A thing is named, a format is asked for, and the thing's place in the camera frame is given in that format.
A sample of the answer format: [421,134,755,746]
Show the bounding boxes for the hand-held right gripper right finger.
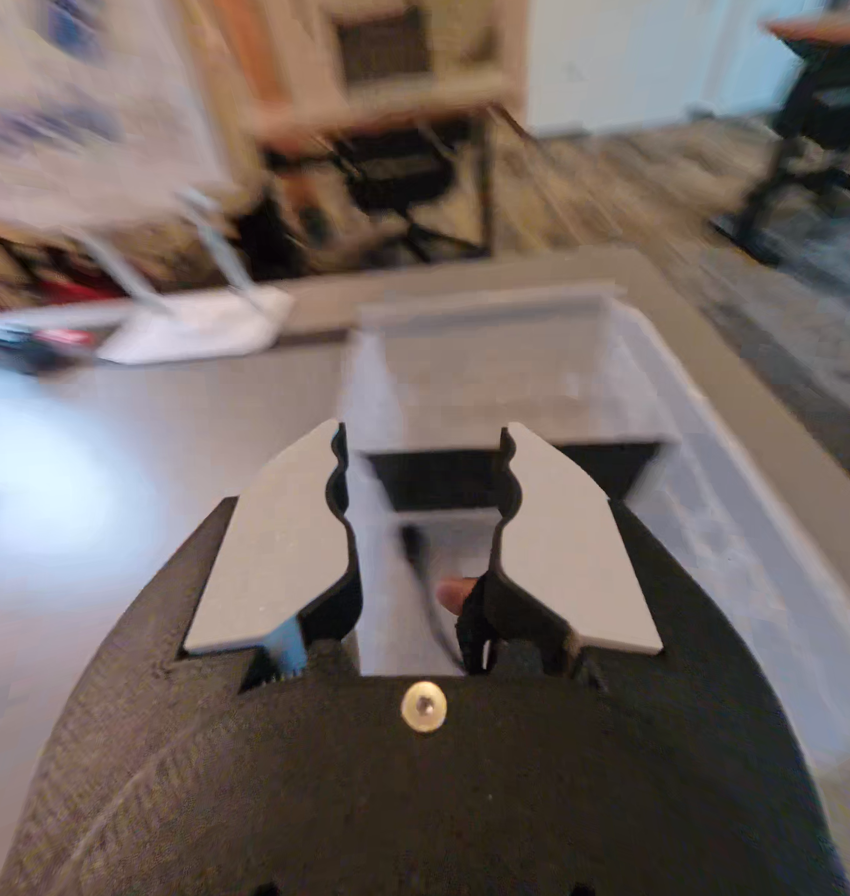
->
[491,421,665,657]

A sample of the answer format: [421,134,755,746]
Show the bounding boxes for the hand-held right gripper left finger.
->
[183,419,364,659]

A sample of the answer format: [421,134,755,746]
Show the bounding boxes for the clear plastic bin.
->
[337,283,850,778]

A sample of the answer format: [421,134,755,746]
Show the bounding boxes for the person's right hand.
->
[437,576,479,618]

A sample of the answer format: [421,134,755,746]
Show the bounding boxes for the red and black object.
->
[0,321,102,377]

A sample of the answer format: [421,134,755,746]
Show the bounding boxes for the black office chair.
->
[712,38,850,268]
[330,122,496,263]

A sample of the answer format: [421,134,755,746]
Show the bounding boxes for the instruction poster board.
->
[0,0,221,233]

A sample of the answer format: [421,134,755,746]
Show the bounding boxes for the wooden table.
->
[246,70,538,261]

